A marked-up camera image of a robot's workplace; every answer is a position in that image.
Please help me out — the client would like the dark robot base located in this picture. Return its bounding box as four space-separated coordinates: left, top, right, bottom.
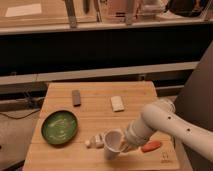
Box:
175 41 213 132

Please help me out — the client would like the green bowl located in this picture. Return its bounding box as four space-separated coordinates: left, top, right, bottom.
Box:
41 110 78 145

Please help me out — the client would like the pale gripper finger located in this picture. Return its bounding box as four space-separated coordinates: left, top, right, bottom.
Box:
119 136 129 152

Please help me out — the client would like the clear plastic bottle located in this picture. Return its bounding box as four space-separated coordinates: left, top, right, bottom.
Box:
85 134 104 148

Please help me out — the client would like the white ceramic cup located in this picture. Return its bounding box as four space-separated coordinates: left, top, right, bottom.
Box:
103 129 123 160

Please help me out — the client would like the white rectangular sponge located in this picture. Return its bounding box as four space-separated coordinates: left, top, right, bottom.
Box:
110 96 124 112

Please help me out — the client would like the grey rectangular block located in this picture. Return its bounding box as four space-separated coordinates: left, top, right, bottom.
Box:
72 90 81 106

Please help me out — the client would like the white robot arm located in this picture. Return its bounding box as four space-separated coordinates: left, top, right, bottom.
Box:
120 99 213 162

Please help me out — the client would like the black cable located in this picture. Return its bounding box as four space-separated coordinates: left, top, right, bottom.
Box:
0 108 42 121

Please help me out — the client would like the orange carrot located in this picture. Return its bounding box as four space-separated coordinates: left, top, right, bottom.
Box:
141 141 162 153

